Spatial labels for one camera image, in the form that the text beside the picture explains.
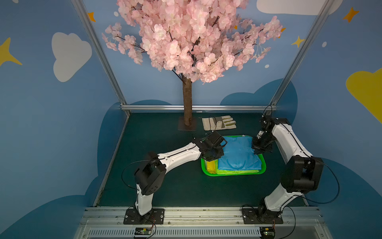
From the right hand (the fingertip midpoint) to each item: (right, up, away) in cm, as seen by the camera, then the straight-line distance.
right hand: (256, 150), depth 85 cm
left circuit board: (-61, -38, -13) cm, 73 cm away
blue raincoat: (-11, -2, -2) cm, 11 cm away
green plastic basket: (-30, -11, -3) cm, 32 cm away
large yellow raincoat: (-26, -10, +1) cm, 28 cm away
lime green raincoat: (-21, -10, -6) cm, 24 cm away
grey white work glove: (-21, +16, +31) cm, 41 cm away
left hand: (-19, -1, -1) cm, 19 cm away
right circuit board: (+1, -39, -12) cm, 41 cm away
